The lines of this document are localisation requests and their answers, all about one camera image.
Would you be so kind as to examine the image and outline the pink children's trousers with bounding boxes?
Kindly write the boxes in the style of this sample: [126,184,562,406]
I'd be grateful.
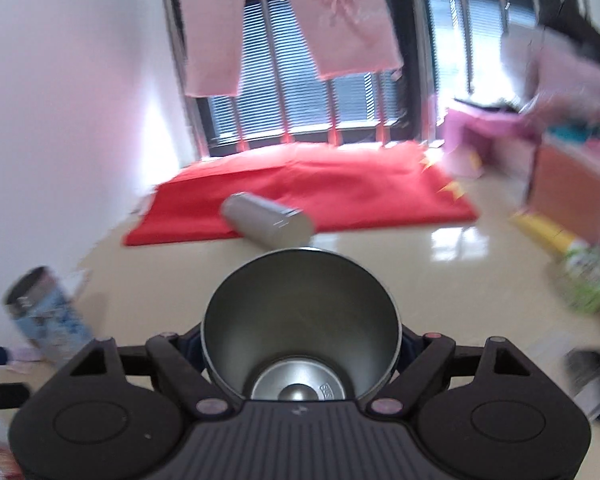
[175,0,406,99]

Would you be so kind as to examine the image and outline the red flag cloth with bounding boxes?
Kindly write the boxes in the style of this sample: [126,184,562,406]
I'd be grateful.
[123,141,478,246]

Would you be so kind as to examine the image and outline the stainless steel cylinder flask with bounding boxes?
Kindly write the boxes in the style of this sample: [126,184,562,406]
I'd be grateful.
[220,192,315,249]

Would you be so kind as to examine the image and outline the pink paper bag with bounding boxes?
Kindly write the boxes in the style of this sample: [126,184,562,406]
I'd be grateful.
[526,34,600,122]

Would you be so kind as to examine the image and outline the pink paw print cup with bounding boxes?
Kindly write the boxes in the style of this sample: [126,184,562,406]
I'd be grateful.
[200,247,402,403]

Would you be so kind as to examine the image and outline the white stacked boxes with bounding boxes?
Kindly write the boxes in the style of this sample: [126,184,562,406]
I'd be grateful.
[500,24,543,102]

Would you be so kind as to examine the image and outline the black cloth item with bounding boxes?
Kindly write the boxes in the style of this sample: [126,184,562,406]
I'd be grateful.
[565,349,600,420]

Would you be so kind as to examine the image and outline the steel window guard rail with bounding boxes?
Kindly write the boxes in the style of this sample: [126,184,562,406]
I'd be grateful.
[157,0,600,162]

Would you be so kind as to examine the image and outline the pink storage box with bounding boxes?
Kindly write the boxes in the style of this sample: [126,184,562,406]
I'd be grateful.
[439,103,542,179]

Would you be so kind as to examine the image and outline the blue cartoon steel cup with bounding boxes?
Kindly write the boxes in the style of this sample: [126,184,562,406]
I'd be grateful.
[3,266,94,367]

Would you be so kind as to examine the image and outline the yellow tube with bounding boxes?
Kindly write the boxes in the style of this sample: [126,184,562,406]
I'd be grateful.
[510,210,588,257]

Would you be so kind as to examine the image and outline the orange pink box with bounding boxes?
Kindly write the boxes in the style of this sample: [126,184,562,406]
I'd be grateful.
[527,134,600,245]

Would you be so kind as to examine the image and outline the sticker sheet booklet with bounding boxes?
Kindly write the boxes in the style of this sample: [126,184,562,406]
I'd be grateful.
[6,347,45,375]

